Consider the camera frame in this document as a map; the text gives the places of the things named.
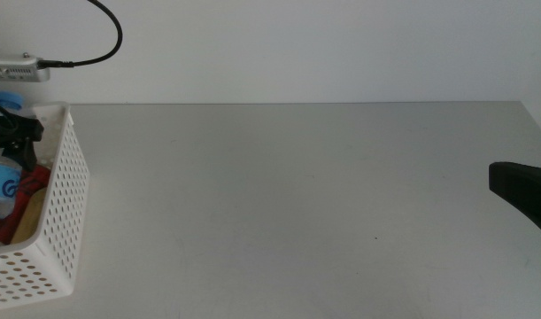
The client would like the yellow tea bottle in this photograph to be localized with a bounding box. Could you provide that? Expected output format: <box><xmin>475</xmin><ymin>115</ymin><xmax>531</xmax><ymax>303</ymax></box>
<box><xmin>11</xmin><ymin>186</ymin><xmax>50</xmax><ymax>245</ymax></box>

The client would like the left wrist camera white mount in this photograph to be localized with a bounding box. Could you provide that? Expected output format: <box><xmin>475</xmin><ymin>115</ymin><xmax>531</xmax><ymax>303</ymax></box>
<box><xmin>0</xmin><ymin>51</ymin><xmax>51</xmax><ymax>84</ymax></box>

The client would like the red drink can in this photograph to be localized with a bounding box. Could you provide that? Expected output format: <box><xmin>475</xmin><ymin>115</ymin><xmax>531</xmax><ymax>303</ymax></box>
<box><xmin>0</xmin><ymin>163</ymin><xmax>52</xmax><ymax>249</ymax></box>

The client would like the clear water bottle blue cap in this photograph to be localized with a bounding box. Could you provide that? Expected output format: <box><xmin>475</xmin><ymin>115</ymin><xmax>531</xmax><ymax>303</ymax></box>
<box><xmin>0</xmin><ymin>89</ymin><xmax>27</xmax><ymax>221</ymax></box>

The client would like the white perforated plastic basket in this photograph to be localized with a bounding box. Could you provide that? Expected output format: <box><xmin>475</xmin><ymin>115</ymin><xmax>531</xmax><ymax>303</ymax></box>
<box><xmin>0</xmin><ymin>102</ymin><xmax>91</xmax><ymax>312</ymax></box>

